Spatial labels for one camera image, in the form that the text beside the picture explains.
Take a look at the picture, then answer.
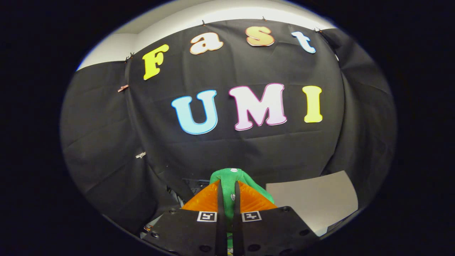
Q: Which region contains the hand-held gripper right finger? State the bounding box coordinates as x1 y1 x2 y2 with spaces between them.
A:
233 181 320 256

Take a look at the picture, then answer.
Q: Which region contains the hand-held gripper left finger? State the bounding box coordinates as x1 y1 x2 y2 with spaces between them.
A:
142 180 228 256

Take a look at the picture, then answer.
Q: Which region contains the green polo shirt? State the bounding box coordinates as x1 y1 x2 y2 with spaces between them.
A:
209 168 275 256

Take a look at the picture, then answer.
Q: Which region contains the black backdrop cloth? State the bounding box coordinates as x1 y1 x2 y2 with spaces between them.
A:
60 18 397 235

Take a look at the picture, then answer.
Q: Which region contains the grey cabinet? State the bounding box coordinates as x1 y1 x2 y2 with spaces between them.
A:
266 171 359 237

